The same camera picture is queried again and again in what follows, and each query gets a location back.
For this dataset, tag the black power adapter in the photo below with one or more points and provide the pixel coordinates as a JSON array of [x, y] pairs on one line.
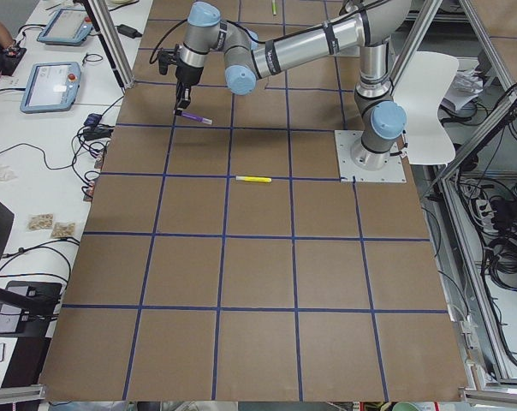
[[128, 31]]

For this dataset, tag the left teach pendant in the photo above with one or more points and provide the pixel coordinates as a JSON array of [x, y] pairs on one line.
[[51, 87]]

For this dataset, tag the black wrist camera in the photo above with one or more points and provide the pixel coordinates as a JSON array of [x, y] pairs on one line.
[[167, 58]]

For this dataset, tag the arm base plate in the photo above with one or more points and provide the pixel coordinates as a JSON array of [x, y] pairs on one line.
[[356, 164]]

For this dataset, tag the white chair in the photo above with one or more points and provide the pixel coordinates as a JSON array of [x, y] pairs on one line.
[[419, 92]]

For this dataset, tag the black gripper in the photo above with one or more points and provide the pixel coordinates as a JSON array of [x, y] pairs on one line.
[[188, 75]]

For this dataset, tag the purple highlighter pen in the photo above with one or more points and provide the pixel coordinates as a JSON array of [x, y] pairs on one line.
[[193, 117]]

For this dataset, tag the teach pendant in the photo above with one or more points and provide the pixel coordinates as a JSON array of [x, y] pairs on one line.
[[68, 27], [51, 87]]

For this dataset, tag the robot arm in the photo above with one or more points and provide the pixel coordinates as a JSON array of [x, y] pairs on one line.
[[367, 25]]

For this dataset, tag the yellow highlighter pen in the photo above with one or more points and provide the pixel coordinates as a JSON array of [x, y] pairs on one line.
[[258, 179]]

